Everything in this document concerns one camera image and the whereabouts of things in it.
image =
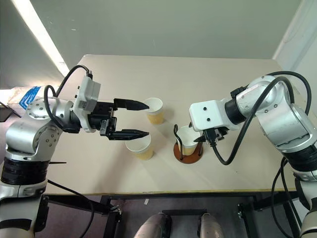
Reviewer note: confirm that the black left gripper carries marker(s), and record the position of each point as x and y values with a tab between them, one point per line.
102	116

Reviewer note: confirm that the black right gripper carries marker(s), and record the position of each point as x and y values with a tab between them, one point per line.
218	134

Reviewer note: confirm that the yellow ribbed paper cup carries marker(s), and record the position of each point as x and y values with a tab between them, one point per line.
185	138
143	152
156	116

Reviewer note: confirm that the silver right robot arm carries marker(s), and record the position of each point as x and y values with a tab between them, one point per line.
280	119

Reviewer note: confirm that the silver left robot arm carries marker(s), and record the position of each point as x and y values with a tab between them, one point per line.
19	134

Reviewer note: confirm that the small white floor scrap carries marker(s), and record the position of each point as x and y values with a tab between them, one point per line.
146	202

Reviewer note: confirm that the white box blue label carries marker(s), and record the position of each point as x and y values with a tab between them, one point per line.
29	95

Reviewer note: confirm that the white light strip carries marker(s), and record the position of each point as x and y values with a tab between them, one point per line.
44	37

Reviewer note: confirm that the black flat object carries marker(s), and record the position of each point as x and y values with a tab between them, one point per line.
5	111

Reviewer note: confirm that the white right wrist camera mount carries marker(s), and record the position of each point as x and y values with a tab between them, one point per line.
210	114

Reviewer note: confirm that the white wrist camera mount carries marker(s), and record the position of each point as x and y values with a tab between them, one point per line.
210	114
86	94

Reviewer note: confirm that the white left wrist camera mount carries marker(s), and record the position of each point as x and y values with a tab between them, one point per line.
86	94

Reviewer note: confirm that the black table frame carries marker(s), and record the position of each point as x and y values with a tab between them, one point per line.
106	205

